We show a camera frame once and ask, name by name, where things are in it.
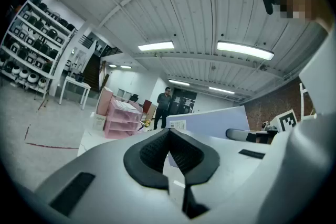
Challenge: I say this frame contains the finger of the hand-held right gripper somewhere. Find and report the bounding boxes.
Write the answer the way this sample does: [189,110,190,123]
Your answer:
[225,127,276,144]

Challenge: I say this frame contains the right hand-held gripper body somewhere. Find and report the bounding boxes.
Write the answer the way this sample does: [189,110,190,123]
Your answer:
[270,109,299,134]

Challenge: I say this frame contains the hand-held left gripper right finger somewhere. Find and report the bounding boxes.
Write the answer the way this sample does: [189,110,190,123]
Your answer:
[169,128,271,220]

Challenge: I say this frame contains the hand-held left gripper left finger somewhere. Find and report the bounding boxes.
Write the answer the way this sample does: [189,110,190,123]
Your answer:
[34,128,184,224]

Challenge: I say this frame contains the lavender spiral notebook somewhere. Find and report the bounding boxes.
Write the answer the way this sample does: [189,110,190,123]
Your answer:
[165,105,250,169]

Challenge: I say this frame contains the pink transparent file organizer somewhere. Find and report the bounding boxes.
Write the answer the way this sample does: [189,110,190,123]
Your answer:
[103,98,144,140]

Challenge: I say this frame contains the white perforated basket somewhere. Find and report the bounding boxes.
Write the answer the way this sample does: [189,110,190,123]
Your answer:
[91,112,107,131]

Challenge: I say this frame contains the person's white shirt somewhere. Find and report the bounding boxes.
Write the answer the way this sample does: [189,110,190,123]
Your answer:
[209,31,336,224]

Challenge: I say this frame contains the long ceiling light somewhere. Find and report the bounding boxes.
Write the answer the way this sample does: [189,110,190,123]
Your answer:
[138,40,175,52]
[216,40,275,61]
[167,79,191,87]
[208,86,236,95]

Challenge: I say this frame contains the pink file box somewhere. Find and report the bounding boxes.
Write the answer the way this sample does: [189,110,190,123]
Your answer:
[96,86,114,116]

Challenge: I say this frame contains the black tall cabinet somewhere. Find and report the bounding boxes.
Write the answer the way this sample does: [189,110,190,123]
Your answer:
[167,88,197,115]

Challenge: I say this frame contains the brown wooden cabinet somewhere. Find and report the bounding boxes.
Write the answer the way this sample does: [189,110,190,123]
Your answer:
[142,99,158,121]

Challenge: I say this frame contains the white square table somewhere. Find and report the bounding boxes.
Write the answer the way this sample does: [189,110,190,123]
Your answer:
[59,75,91,111]

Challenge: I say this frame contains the dark staircase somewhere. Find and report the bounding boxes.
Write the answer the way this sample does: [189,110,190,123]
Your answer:
[82,54,102,92]

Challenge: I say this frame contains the person's head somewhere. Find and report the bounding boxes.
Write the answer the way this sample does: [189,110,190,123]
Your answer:
[274,0,330,33]

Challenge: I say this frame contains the white metal shelving unit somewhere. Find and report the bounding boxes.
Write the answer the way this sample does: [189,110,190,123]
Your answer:
[0,0,77,94]

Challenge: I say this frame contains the rows of helmets on shelves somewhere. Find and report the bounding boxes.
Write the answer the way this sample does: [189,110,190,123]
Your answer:
[0,2,76,89]

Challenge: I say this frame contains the white frame chair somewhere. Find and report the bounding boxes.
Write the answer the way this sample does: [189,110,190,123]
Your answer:
[299,82,317,122]

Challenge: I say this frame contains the black head-mounted camera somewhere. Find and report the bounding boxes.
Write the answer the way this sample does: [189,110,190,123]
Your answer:
[260,0,276,16]

